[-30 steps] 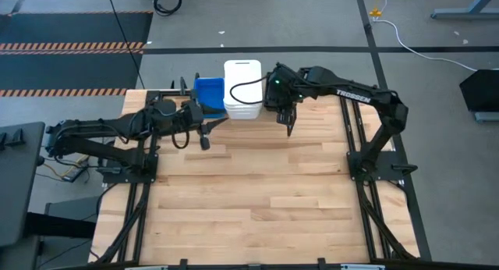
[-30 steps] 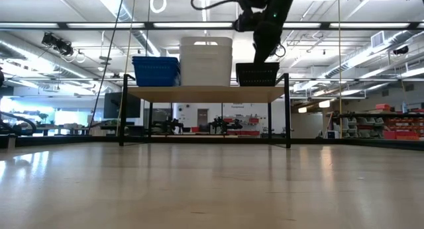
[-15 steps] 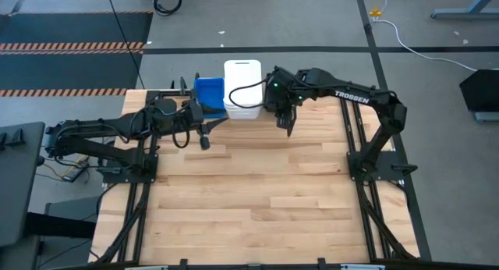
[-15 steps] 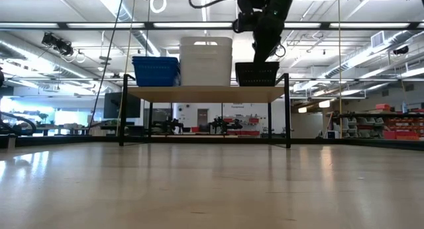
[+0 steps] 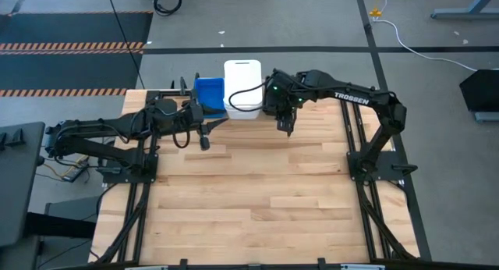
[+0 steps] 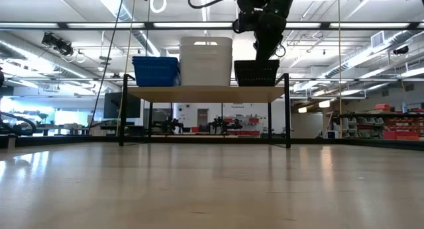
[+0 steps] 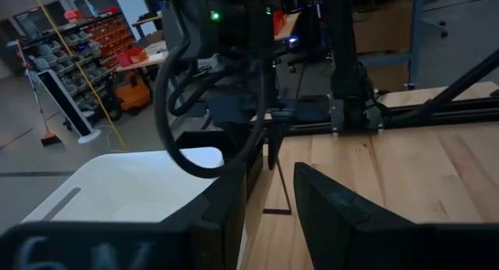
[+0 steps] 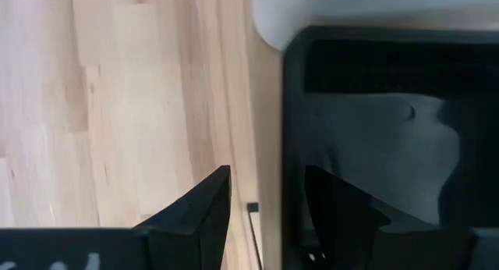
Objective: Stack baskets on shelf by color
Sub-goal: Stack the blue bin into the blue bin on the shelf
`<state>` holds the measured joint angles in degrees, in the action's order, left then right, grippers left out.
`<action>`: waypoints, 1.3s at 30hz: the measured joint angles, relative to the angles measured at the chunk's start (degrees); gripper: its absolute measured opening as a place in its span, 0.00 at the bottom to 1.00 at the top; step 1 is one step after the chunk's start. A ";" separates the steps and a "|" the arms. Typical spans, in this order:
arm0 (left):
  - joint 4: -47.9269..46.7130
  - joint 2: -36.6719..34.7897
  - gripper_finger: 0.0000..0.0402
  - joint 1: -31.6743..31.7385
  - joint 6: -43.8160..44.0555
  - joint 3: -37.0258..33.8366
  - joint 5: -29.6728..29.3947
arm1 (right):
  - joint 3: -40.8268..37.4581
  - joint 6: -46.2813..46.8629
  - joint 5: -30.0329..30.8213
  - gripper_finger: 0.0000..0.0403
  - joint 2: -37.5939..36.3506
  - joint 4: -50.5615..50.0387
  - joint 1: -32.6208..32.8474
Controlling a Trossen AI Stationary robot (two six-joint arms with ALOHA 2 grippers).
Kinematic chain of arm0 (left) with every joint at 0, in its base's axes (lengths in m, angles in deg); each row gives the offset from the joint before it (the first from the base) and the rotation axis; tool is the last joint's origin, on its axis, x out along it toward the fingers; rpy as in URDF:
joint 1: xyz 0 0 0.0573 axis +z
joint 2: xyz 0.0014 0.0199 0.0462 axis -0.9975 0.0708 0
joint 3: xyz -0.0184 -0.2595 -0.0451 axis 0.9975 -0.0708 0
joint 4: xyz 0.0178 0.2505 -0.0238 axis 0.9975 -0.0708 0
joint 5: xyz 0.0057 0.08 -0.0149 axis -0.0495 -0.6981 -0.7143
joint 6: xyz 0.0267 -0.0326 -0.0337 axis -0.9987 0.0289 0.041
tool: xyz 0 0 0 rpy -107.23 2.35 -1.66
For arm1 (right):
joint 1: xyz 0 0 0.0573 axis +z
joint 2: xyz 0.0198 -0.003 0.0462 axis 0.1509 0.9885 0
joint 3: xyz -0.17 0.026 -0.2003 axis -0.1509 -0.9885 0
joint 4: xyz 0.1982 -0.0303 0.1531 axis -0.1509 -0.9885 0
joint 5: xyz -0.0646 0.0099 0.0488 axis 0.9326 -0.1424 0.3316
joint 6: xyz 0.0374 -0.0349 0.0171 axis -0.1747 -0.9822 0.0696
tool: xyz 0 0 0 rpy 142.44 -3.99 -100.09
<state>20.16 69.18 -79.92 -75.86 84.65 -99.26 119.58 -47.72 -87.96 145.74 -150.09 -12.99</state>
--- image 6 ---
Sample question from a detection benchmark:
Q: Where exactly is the wooden shelf with black legs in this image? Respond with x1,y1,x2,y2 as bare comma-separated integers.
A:
118,73,292,149

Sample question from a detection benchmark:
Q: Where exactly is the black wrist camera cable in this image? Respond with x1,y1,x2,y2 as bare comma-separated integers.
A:
187,0,240,10

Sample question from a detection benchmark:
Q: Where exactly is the black slotted plastic basket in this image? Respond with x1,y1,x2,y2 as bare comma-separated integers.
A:
234,65,280,87
234,59,281,68

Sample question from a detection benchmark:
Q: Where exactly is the black background robot station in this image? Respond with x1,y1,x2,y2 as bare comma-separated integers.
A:
154,117,185,135
209,116,244,135

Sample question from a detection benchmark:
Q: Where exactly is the white cable loop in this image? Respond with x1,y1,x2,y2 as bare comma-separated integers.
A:
149,0,168,15

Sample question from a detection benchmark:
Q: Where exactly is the silver ceiling duct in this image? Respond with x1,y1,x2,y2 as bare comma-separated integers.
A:
92,0,160,57
326,29,424,79

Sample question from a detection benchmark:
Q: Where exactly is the black hanging cable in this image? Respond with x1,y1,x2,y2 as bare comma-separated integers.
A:
87,0,127,135

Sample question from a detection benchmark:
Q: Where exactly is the black table edge rail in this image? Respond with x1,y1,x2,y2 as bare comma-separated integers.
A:
0,135,424,152

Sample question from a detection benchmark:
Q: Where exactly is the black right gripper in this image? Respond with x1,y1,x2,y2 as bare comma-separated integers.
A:
253,13,288,62

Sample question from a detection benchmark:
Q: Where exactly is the black ceiling device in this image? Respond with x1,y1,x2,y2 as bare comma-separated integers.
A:
392,45,410,56

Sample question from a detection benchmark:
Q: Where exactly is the storage rack with bins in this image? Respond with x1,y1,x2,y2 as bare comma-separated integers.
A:
331,109,424,141

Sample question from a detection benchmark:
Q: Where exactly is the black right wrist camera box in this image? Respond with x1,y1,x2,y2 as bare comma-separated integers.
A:
231,10,257,35

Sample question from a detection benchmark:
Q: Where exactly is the black ceiling camera cluster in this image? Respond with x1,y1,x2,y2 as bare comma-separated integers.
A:
41,32,74,57

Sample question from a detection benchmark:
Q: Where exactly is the grey door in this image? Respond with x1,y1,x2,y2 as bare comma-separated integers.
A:
197,108,209,128

